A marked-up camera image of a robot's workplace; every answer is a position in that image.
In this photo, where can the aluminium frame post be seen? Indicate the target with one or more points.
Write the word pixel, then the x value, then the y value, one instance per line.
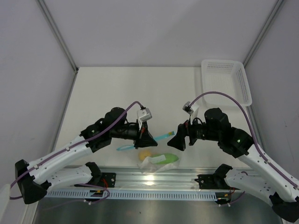
pixel 56 32
pixel 279 4

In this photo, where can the white plastic basket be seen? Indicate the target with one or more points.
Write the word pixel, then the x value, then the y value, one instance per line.
pixel 226 76

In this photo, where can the yellow toy fruit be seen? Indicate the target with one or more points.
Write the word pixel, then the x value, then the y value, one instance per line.
pixel 144 154

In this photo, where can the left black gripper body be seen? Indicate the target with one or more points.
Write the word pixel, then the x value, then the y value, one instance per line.
pixel 128 131

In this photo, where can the green toy vegetable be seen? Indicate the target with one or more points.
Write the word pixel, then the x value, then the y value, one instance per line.
pixel 165 158

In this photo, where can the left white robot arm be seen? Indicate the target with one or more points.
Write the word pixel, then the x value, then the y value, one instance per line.
pixel 37 178

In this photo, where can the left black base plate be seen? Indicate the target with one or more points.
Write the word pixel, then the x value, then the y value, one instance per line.
pixel 107 180

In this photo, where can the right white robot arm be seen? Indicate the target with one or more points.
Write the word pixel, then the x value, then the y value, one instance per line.
pixel 277 188

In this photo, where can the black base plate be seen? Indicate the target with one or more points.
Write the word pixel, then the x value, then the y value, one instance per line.
pixel 107 180
pixel 211 182

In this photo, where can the right aluminium frame post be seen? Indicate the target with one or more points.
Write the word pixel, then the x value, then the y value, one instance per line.
pixel 279 4

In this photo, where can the left aluminium frame post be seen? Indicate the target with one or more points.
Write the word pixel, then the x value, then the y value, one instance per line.
pixel 56 32

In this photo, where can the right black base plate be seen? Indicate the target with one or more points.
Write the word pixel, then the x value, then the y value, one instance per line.
pixel 211 182

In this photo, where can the aluminium rail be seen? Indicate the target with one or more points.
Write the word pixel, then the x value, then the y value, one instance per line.
pixel 169 180

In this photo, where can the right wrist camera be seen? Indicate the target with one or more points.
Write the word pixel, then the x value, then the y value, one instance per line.
pixel 192 110

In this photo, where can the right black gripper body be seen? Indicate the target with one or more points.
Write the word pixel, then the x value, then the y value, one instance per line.
pixel 201 131

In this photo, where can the white slotted cable duct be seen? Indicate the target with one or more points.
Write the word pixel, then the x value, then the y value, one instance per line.
pixel 133 194

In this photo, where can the clear zip top bag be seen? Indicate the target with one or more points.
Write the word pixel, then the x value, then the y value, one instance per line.
pixel 147 166

